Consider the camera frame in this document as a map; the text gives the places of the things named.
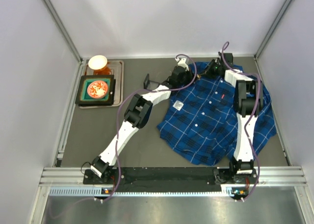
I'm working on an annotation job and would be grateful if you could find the blue plaid button shirt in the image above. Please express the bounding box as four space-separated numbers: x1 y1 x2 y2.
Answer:
156 61 278 166

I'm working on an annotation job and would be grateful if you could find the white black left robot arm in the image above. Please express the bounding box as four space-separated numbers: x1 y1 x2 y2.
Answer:
90 64 197 180

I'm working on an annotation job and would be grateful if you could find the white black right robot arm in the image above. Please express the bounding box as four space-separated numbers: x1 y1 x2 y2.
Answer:
205 59 263 176

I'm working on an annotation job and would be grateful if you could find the small black open box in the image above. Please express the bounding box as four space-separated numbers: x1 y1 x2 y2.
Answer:
143 74 160 91

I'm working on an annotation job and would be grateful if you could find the silver metal tray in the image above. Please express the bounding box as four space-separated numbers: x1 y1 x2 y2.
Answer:
75 60 124 108

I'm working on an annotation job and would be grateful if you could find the white bowl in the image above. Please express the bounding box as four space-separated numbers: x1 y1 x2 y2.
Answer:
88 55 107 71

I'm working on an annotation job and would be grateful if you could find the red patterned bowl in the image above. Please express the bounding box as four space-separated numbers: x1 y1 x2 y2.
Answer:
87 80 108 99

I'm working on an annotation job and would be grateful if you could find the black square tray green liner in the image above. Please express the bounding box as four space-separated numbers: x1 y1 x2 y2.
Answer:
75 75 115 107

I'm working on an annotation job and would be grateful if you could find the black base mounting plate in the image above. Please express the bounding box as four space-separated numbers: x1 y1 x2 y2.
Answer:
83 167 257 193

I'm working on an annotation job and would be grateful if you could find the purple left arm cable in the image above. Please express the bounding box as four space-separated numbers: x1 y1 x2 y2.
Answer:
93 53 201 201

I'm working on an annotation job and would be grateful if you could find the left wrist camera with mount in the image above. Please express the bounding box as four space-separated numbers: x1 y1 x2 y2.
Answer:
175 57 188 68

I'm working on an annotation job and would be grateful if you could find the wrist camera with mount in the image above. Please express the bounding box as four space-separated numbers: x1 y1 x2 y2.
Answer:
218 52 234 69
175 57 188 68

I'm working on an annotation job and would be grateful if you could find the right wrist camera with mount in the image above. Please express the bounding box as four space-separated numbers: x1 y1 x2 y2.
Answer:
218 52 234 69

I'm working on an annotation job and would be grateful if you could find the aluminium front frame rail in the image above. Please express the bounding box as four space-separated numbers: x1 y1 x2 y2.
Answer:
39 167 307 199

